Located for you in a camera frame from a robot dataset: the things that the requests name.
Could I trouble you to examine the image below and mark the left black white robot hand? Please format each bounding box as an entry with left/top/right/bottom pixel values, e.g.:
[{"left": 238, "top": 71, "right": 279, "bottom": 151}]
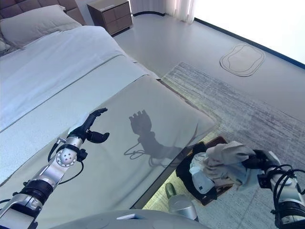
[{"left": 68, "top": 107, "right": 111, "bottom": 144}]

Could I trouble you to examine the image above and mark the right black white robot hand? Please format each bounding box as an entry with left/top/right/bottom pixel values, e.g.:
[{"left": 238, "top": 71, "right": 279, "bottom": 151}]
[{"left": 245, "top": 149, "right": 281, "bottom": 172}]

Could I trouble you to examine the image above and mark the beige garment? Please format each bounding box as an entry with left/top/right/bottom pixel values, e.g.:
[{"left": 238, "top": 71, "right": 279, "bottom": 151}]
[{"left": 206, "top": 140, "right": 257, "bottom": 189}]

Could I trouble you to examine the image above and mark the pale blue white shirt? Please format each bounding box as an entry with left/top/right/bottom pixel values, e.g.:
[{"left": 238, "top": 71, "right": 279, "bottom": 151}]
[{"left": 189, "top": 152, "right": 251, "bottom": 200}]

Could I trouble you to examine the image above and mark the black garment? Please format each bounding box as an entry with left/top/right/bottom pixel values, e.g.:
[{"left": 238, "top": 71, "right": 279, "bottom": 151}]
[{"left": 175, "top": 142, "right": 219, "bottom": 202}]

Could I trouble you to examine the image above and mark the pale beige bed sheet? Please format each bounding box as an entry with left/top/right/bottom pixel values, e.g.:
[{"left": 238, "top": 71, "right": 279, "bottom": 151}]
[{"left": 0, "top": 54, "right": 159, "bottom": 187}]

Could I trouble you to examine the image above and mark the brown woven laundry basket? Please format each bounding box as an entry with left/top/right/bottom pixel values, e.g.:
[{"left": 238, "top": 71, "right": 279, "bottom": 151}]
[{"left": 175, "top": 135, "right": 235, "bottom": 207}]

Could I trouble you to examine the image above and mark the large bed with grey cover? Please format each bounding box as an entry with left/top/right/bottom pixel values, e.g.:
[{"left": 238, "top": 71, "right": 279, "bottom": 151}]
[{"left": 0, "top": 76, "right": 216, "bottom": 229}]

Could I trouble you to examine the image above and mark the plain grey bed pillow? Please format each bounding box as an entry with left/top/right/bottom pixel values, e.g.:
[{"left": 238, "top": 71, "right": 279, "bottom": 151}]
[{"left": 0, "top": 4, "right": 83, "bottom": 48}]

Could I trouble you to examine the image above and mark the grey striped area rug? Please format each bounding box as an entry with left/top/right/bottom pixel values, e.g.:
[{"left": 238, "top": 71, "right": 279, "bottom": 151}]
[{"left": 132, "top": 61, "right": 305, "bottom": 229}]

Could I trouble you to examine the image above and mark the white duvet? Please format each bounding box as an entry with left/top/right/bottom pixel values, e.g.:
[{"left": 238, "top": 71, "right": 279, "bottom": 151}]
[{"left": 0, "top": 25, "right": 127, "bottom": 132}]

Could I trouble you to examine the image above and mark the right grey robot leg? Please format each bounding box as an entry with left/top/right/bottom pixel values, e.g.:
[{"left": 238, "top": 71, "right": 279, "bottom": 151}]
[{"left": 165, "top": 182, "right": 199, "bottom": 221}]

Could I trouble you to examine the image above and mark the grey robot torso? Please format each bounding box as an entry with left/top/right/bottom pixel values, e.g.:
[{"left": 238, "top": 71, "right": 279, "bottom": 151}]
[{"left": 56, "top": 209, "right": 210, "bottom": 229}]

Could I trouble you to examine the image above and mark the small beige floor mat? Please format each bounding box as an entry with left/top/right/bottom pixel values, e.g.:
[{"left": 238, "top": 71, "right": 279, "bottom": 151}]
[{"left": 219, "top": 44, "right": 266, "bottom": 77}]

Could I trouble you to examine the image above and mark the patterned fringed cushion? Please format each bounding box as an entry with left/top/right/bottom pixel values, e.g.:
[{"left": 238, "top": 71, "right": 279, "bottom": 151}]
[{"left": 0, "top": 35, "right": 19, "bottom": 57}]

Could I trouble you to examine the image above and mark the brown wooden nightstand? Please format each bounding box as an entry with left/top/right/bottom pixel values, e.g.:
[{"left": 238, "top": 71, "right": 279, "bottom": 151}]
[{"left": 86, "top": 0, "right": 133, "bottom": 36}]

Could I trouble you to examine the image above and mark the white sheer curtain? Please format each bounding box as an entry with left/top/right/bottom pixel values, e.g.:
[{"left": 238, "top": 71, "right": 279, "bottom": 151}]
[{"left": 130, "top": 0, "right": 196, "bottom": 24}]

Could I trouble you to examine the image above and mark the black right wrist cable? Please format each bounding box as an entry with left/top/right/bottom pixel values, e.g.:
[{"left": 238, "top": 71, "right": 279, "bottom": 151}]
[{"left": 271, "top": 164, "right": 303, "bottom": 222}]

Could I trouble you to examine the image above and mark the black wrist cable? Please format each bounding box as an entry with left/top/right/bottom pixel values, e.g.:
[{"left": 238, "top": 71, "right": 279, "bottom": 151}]
[
  {"left": 271, "top": 164, "right": 303, "bottom": 222},
  {"left": 47, "top": 137, "right": 88, "bottom": 186}
]

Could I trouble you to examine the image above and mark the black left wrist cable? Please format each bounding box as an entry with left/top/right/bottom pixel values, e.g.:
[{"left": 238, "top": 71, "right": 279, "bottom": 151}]
[{"left": 47, "top": 137, "right": 88, "bottom": 186}]

